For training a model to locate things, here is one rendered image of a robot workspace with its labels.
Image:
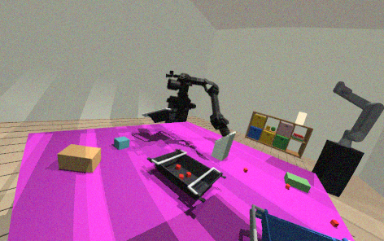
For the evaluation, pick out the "small teal block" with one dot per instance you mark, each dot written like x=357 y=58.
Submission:
x=121 y=143

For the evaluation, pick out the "light green rectangular block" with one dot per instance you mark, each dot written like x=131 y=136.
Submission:
x=297 y=182

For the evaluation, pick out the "tan box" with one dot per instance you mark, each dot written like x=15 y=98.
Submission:
x=79 y=158

